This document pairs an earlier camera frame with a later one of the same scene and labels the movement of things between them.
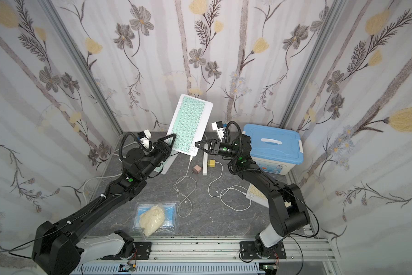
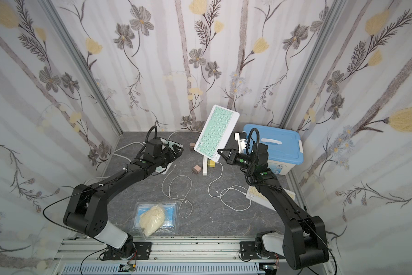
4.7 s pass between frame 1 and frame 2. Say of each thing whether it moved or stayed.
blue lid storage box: stayed
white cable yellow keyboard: stayed
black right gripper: moved
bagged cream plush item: stayed
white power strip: stayed
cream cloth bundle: stayed
